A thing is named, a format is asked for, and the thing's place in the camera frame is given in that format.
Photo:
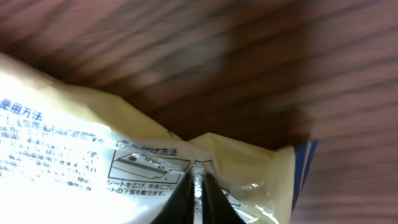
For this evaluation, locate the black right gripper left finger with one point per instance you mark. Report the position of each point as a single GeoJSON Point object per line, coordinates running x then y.
{"type": "Point", "coordinates": [179, 208]}

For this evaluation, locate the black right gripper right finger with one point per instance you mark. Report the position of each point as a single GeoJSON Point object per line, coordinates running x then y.
{"type": "Point", "coordinates": [216, 207]}

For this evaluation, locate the yellow snack bag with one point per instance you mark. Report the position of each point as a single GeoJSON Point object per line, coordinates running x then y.
{"type": "Point", "coordinates": [71, 154]}

